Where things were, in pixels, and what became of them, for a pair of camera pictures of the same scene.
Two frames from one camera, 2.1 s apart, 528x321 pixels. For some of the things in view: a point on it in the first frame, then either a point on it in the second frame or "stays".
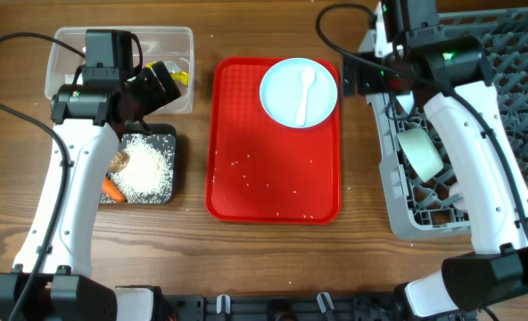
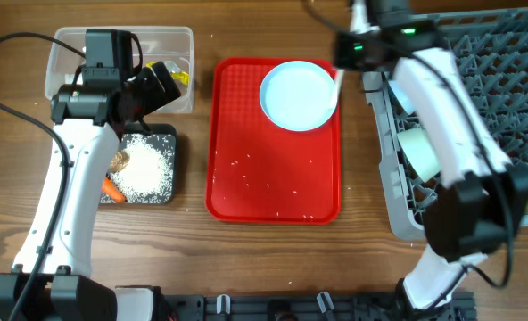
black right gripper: (367, 84) → (341, 62)
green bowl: (421, 152) stays
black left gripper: (164, 85) stays
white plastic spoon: (309, 77) → (339, 76)
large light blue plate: (282, 88) stays
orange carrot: (110, 189) stays
